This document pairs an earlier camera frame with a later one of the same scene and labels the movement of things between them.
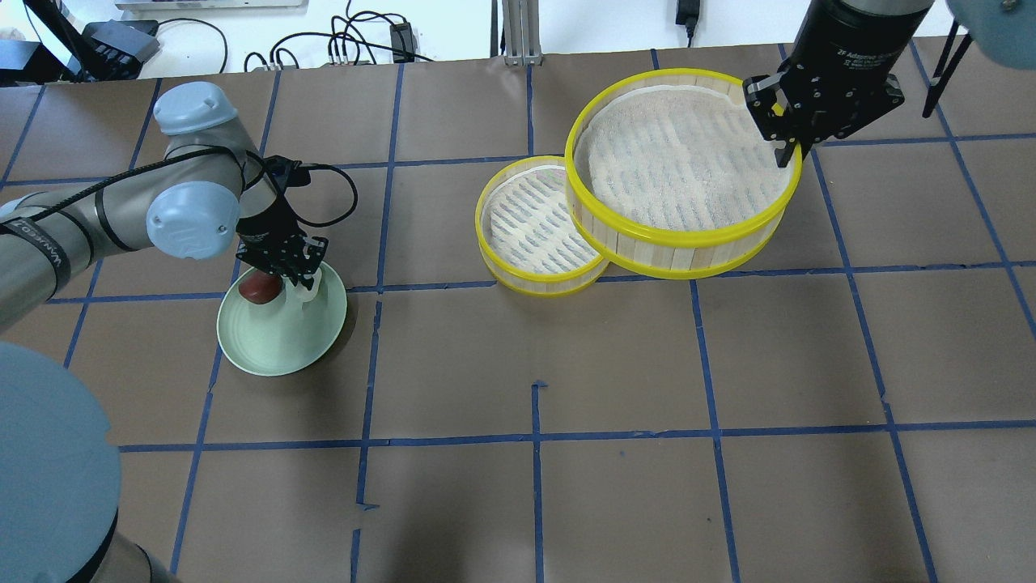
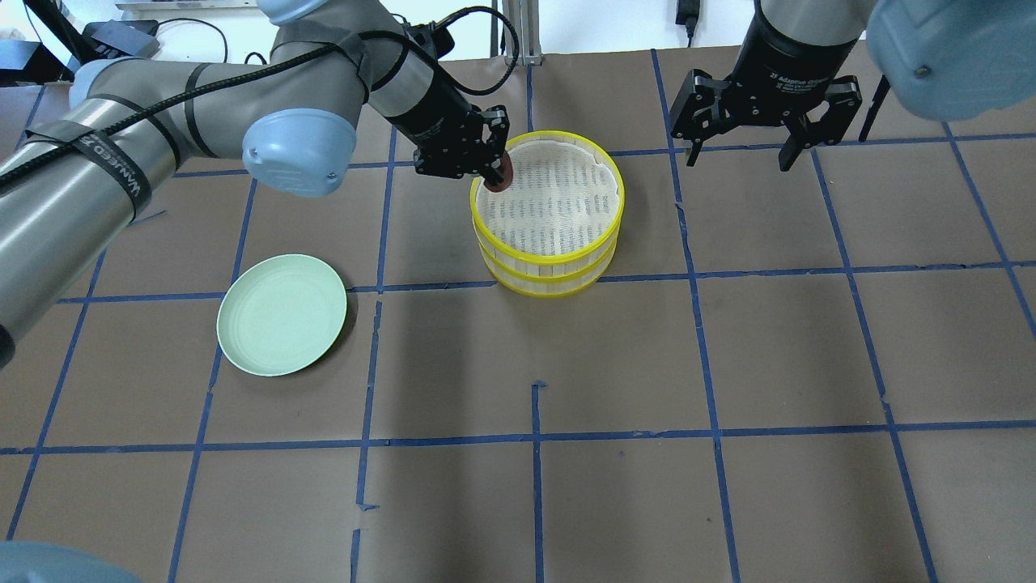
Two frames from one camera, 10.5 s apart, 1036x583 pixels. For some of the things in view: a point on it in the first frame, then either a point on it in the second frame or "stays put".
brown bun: x=260 y=287 to x=507 y=170
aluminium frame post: x=522 y=32 stays put
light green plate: x=282 y=337 stays put
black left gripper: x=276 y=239 to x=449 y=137
